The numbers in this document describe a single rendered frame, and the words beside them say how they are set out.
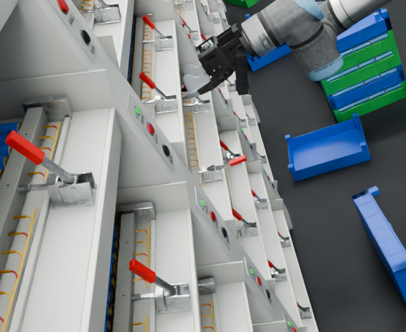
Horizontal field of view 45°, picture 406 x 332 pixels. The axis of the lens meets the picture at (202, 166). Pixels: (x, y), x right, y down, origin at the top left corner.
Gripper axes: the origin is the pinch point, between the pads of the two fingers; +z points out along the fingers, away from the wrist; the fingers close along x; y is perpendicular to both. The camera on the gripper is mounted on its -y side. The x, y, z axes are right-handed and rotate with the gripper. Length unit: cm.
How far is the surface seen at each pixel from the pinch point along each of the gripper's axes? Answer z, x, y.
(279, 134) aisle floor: 0, -71, -78
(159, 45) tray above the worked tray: -3.0, 0.9, 14.2
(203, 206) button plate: -6, 50, 7
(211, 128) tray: -2.0, 8.7, -7.1
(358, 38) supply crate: -47, -60, -50
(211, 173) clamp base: -1.6, 27.6, -4.7
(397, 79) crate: -52, -60, -75
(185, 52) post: -2.6, -15.9, 2.4
